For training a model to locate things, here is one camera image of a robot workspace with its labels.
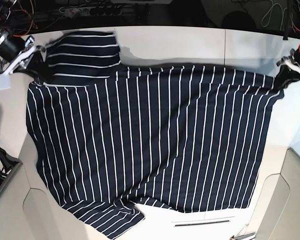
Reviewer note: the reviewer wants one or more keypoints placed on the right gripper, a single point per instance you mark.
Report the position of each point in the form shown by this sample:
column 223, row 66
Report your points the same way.
column 23, row 56

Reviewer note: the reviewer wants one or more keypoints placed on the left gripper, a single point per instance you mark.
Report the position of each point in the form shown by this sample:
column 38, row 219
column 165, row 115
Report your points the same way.
column 289, row 70

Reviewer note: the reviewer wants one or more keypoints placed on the navy white striped T-shirt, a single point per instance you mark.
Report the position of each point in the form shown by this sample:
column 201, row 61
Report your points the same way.
column 189, row 138

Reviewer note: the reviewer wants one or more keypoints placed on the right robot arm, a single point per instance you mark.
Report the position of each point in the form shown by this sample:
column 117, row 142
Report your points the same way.
column 9, row 10

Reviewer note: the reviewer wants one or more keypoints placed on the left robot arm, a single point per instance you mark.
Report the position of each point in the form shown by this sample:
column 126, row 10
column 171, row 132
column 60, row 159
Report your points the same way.
column 289, row 70

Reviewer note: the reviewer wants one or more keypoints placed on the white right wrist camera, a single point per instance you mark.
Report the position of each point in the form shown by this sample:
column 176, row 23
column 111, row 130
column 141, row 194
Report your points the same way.
column 5, row 82

